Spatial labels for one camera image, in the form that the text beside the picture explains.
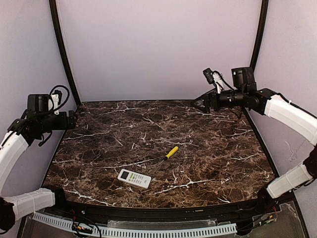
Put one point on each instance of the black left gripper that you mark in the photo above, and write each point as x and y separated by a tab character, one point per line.
72	119

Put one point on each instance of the white slotted cable duct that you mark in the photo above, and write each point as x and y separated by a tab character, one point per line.
125	229

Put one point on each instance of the white remote control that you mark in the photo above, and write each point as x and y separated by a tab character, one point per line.
135	179

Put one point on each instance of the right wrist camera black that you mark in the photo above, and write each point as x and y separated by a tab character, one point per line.
208	73

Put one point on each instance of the black table front rail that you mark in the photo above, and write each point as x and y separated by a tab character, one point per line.
225	212

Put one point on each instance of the yellow handled screwdriver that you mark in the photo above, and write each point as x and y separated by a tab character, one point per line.
170	153

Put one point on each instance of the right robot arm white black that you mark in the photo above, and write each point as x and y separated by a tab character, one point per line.
274	105

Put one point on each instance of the right black frame post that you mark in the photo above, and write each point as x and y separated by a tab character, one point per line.
259	34

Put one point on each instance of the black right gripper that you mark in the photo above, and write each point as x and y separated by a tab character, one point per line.
211	101

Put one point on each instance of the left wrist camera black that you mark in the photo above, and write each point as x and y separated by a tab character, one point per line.
55	99

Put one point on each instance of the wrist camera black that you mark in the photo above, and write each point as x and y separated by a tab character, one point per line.
55	99
208	73

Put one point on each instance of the black frame post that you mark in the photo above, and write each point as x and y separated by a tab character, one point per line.
259	34
62	51

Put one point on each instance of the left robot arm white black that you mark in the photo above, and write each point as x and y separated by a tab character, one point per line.
38	122

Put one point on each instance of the left black frame post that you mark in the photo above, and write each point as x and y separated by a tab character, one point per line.
62	51

